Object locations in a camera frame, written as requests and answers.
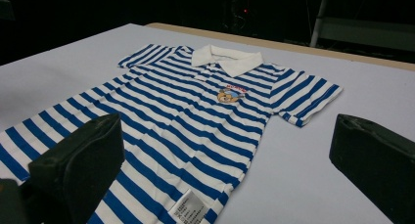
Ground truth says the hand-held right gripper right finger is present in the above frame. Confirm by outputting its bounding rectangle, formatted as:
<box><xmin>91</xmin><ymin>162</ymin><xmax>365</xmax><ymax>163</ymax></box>
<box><xmin>328</xmin><ymin>113</ymin><xmax>415</xmax><ymax>224</ymax></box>

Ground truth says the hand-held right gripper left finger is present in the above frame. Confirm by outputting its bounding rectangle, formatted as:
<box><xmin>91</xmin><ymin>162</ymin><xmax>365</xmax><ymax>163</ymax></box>
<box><xmin>27</xmin><ymin>112</ymin><xmax>125</xmax><ymax>224</ymax></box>

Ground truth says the blue white striped polo shirt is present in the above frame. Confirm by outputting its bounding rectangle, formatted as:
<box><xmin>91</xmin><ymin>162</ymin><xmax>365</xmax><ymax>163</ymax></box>
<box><xmin>0</xmin><ymin>42</ymin><xmax>345</xmax><ymax>224</ymax></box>

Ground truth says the pale lavender table mat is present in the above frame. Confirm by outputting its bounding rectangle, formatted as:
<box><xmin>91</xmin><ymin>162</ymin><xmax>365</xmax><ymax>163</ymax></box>
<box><xmin>0</xmin><ymin>22</ymin><xmax>415</xmax><ymax>224</ymax></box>

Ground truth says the white metal frame desk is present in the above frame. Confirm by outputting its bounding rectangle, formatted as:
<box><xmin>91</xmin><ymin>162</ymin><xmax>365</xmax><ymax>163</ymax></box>
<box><xmin>308</xmin><ymin>0</ymin><xmax>415</xmax><ymax>53</ymax></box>

